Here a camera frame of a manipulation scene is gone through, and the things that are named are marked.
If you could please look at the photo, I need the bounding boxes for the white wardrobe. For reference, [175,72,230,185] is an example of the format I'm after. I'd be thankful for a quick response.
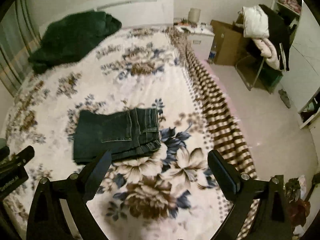
[271,0,319,128]

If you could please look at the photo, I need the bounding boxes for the black garment on chair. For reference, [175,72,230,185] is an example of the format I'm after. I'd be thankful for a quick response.
[259,4,290,72]

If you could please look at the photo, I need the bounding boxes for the striped window curtain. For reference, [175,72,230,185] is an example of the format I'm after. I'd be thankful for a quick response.
[1,0,40,96]

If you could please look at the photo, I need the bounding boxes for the floral cream bed blanket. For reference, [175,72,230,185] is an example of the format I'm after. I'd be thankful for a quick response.
[1,28,257,239]

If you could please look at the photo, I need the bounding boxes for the dark green blanket pile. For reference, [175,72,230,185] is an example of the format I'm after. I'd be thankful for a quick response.
[28,11,122,74]

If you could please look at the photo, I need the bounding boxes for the white bed headboard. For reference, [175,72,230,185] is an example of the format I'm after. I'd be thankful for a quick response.
[39,0,174,36]

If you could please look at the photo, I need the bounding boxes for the metal frame chair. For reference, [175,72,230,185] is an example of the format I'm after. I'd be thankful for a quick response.
[235,55,283,94]

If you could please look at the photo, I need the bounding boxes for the dark blue denim pants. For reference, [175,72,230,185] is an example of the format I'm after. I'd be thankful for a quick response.
[73,108,161,164]

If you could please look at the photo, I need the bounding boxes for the brown cardboard box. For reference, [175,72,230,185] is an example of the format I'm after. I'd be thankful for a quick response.
[210,20,248,66]

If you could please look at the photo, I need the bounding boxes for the white padded jacket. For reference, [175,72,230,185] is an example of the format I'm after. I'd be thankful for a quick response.
[240,5,280,70]

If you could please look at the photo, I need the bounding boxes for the white bedside cabinet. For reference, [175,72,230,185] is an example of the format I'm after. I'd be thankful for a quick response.
[175,25,215,60]

